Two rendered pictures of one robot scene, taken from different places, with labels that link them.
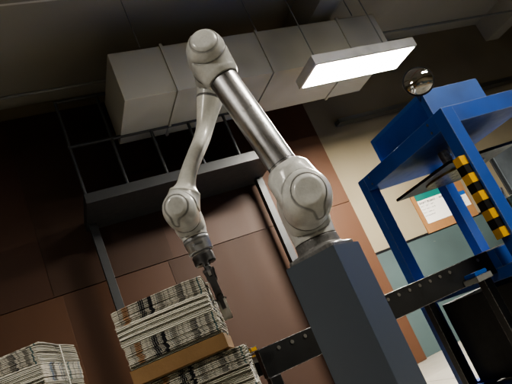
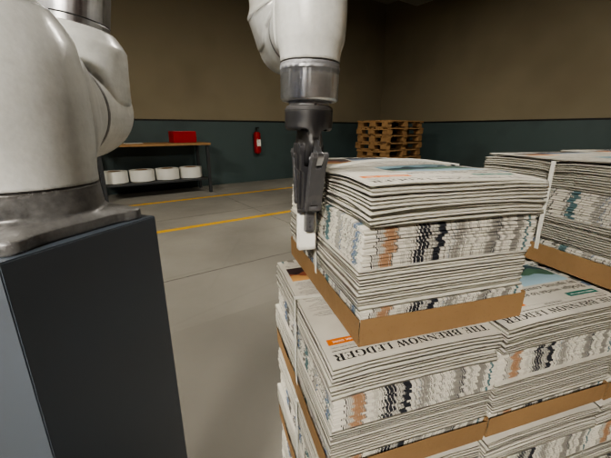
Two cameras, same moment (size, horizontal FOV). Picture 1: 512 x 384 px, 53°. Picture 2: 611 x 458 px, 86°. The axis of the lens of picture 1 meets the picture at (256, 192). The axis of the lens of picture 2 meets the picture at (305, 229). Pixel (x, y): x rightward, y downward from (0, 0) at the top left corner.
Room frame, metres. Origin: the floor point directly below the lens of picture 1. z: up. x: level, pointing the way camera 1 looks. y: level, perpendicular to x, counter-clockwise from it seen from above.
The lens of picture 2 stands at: (2.27, 0.15, 1.12)
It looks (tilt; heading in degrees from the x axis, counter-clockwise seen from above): 17 degrees down; 170
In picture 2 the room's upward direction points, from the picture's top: straight up
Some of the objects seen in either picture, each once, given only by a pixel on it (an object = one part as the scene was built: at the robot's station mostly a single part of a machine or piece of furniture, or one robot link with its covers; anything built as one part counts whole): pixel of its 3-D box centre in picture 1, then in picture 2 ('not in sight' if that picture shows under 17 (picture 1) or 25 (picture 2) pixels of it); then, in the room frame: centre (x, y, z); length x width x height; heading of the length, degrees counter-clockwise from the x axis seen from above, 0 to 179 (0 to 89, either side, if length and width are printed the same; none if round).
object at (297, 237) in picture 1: (302, 211); (13, 93); (1.78, -0.12, 1.17); 0.18 x 0.16 x 0.22; 4
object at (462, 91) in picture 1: (427, 124); not in sight; (3.16, -1.16, 1.65); 0.60 x 0.45 x 0.20; 25
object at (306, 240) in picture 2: not in sight; (306, 230); (1.74, 0.25, 0.96); 0.03 x 0.01 x 0.07; 97
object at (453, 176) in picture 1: (454, 172); not in sight; (3.16, -1.17, 1.30); 0.55 x 0.55 x 0.03; 25
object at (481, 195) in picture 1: (481, 196); not in sight; (2.62, -1.02, 1.05); 0.05 x 0.05 x 0.45; 25
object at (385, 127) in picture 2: not in sight; (388, 152); (-4.68, 3.24, 0.65); 1.26 x 0.86 x 1.30; 119
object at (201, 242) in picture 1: (199, 246); (309, 85); (1.73, 0.25, 1.19); 0.09 x 0.09 x 0.06
